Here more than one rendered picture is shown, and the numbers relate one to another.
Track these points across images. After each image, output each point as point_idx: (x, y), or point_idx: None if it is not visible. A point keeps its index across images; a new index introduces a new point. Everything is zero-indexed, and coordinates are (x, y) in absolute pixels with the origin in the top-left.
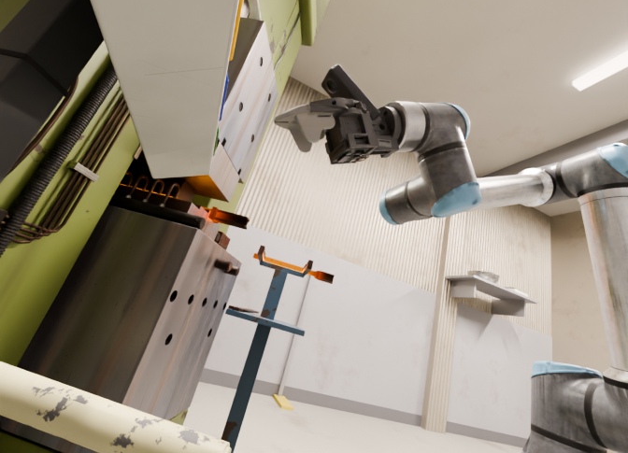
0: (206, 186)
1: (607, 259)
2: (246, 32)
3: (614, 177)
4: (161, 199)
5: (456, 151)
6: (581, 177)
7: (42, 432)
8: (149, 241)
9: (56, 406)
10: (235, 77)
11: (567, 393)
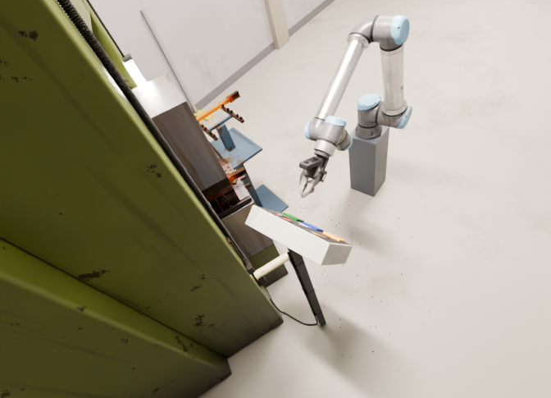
0: None
1: (388, 78)
2: (184, 119)
3: (395, 45)
4: (225, 203)
5: (344, 140)
6: (382, 42)
7: (257, 251)
8: (242, 216)
9: None
10: (211, 149)
11: (370, 116)
